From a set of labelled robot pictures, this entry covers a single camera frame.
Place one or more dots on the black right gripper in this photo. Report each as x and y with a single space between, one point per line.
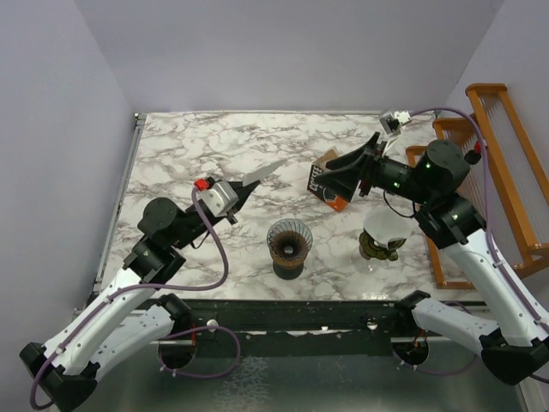
344 177

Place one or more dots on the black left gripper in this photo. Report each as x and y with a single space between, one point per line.
243 192

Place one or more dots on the white paper coffee filter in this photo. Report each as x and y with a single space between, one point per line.
386 229

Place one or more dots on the grey ribbed glass dripper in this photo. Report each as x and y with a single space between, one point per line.
289 235

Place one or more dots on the round wooden dripper base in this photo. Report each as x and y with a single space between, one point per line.
288 260

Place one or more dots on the green glass dripper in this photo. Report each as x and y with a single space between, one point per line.
370 249

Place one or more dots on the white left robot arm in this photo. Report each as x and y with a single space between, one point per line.
140 304

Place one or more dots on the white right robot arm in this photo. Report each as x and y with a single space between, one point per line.
514 345

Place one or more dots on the coffee paper filter box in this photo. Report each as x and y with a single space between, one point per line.
323 193

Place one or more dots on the red and black bottle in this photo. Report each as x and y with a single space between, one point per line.
474 155

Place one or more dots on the orange wooden rack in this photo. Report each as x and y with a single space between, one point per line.
512 191

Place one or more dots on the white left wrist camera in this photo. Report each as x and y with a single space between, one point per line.
218 196

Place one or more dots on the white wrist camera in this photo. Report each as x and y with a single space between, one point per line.
393 124
218 196

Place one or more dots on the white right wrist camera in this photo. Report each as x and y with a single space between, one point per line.
393 124

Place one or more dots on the black front table rail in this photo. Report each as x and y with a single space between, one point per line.
294 328

